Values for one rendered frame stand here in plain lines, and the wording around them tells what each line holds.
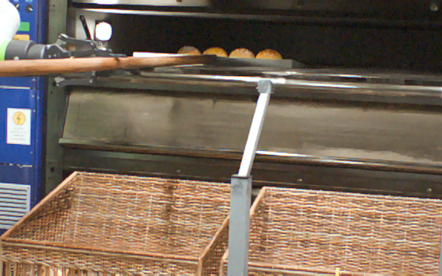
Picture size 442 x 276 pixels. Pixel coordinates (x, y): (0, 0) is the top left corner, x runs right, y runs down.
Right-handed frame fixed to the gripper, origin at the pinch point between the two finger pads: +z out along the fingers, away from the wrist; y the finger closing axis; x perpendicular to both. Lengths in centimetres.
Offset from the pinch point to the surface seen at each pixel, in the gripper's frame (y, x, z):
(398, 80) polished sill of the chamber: 2, -51, 65
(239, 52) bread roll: -3, -141, -1
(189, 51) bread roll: -2, -141, -20
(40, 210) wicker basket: 42, -26, -29
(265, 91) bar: 5.3, -13.5, 35.6
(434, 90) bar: 3, -14, 77
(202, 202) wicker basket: 40, -47, 12
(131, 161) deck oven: 30, -53, -12
